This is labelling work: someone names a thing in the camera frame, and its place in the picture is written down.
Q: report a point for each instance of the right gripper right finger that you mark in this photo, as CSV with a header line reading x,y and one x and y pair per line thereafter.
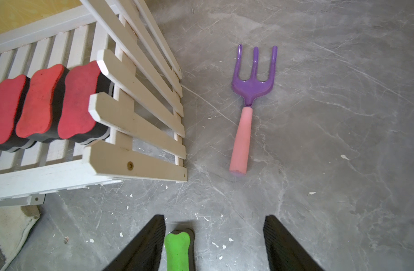
x,y
284,253

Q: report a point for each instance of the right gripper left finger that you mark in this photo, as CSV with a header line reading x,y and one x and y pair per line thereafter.
x,y
144,252

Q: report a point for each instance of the green eraser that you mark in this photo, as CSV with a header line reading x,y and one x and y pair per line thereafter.
x,y
179,246

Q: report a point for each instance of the white two-tier slatted shelf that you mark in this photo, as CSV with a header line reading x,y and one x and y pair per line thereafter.
x,y
144,112

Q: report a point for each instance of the white grey work glove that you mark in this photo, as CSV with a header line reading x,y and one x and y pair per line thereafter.
x,y
15,224

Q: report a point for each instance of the red eraser bottom right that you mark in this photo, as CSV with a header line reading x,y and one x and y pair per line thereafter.
x,y
76,123

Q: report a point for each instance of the red eraser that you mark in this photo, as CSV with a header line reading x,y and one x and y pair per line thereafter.
x,y
12,96
42,107
76,123

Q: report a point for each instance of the purple garden fork pink handle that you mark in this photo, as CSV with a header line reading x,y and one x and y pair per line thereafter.
x,y
250,90

